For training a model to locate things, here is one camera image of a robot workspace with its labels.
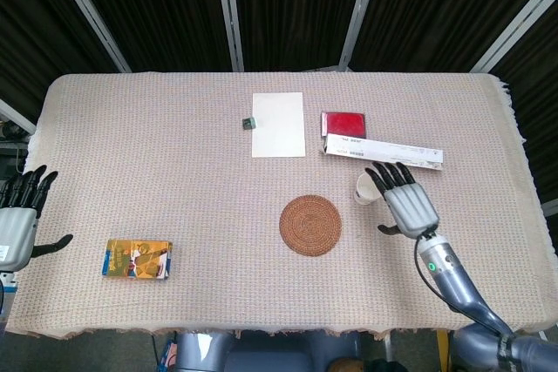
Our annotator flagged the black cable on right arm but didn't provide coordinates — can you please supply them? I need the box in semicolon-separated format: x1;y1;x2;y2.
413;239;485;319

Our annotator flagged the long white cardboard box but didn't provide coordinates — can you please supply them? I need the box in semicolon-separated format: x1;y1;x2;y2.
321;132;445;172

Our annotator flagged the round woven rattan coaster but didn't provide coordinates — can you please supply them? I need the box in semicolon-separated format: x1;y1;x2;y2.
279;195;343;258

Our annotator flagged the beige woven tablecloth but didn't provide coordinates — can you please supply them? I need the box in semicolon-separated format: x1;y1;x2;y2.
7;70;547;341

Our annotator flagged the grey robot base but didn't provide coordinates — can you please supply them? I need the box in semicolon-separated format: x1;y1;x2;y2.
174;330;363;372

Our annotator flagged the white paper cup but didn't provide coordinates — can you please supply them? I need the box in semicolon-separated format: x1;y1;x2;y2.
352;172;387;206

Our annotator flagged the white paper sheet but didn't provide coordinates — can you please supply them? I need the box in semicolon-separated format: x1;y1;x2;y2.
251;91;307;159

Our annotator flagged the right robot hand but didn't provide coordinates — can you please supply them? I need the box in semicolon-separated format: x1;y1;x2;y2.
364;161;440;240

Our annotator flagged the yellow colourful printed box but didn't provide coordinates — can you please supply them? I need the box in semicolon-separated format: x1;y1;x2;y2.
101;239;174;281

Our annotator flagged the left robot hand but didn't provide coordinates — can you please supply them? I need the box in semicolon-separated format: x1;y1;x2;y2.
0;165;74;273

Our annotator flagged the red wallet box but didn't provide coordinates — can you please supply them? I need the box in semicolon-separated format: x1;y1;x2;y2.
321;111;368;139

